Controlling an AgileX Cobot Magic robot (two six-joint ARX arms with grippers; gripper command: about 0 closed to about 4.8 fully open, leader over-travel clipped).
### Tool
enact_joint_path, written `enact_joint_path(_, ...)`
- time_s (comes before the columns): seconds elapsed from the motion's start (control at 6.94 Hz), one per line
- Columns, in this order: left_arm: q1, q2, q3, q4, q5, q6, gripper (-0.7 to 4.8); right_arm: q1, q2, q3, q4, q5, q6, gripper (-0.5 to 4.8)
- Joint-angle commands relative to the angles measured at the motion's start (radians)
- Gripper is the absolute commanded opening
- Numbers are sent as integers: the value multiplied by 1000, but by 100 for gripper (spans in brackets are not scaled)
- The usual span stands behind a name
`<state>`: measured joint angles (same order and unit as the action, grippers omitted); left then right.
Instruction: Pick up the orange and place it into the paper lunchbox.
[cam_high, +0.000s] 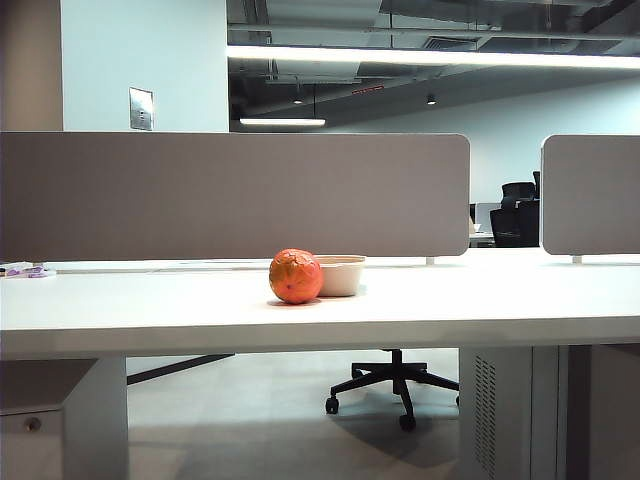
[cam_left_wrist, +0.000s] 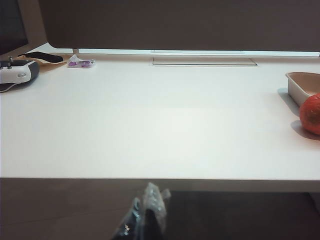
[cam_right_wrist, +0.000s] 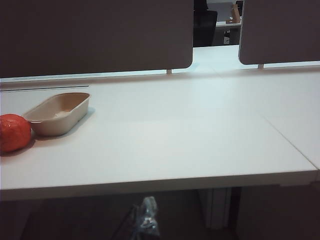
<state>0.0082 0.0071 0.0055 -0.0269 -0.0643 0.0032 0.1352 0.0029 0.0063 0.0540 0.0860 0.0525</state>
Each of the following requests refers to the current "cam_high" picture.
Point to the white bowl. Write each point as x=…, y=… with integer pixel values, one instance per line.
x=345, y=280

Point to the narrow grey desk divider panel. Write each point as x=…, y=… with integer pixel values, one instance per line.
x=590, y=195

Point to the short hanging light bar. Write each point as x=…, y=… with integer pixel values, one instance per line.
x=282, y=121

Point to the white perforated desk side panel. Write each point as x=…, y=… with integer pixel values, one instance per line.
x=505, y=415

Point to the ceiling air vent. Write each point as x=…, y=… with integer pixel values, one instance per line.
x=450, y=42

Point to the white background desk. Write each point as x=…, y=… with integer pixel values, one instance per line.
x=481, y=241

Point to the metal wall switch plate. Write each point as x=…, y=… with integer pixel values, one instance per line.
x=141, y=109

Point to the long ceiling light strip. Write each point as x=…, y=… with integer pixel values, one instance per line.
x=400, y=56

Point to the white desk leg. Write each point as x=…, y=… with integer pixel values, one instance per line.
x=100, y=425

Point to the orange fruit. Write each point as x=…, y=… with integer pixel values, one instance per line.
x=295, y=277

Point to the red ceiling sign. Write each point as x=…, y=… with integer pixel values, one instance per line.
x=367, y=90

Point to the black wheeled chair base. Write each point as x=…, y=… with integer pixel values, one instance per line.
x=397, y=372

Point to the purple and white packet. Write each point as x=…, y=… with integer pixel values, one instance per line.
x=30, y=271

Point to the black mesh office chair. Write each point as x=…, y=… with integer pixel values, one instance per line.
x=515, y=225

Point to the white drawer cabinet with lock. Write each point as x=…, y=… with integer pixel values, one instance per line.
x=30, y=445

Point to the wide grey desk divider panel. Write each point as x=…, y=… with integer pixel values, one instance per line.
x=200, y=200

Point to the black floor strip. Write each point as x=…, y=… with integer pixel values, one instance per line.
x=180, y=368

